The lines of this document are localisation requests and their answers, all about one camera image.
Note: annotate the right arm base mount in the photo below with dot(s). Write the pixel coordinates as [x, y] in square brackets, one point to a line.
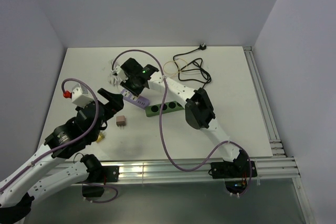
[238, 175]

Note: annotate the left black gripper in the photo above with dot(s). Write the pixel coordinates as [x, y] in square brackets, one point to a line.
[115, 103]

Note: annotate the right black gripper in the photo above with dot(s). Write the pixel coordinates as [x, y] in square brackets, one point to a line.
[126, 85]

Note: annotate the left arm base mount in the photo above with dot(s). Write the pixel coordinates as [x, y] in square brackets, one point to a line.
[94, 186]

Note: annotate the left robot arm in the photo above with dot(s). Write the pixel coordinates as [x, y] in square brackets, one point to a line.
[19, 194]

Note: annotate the purple power strip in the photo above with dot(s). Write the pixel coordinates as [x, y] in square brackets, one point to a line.
[140, 102]

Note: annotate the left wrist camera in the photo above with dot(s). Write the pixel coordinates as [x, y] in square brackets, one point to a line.
[79, 95]

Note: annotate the yellow plug adapter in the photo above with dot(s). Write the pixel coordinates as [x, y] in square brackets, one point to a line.
[101, 136]

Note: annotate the aluminium right rail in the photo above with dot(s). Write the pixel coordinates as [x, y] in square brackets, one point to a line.
[274, 139]

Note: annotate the green power strip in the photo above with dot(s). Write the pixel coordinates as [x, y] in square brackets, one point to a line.
[168, 107]

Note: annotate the pink plug adapter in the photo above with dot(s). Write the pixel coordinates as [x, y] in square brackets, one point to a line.
[121, 121]

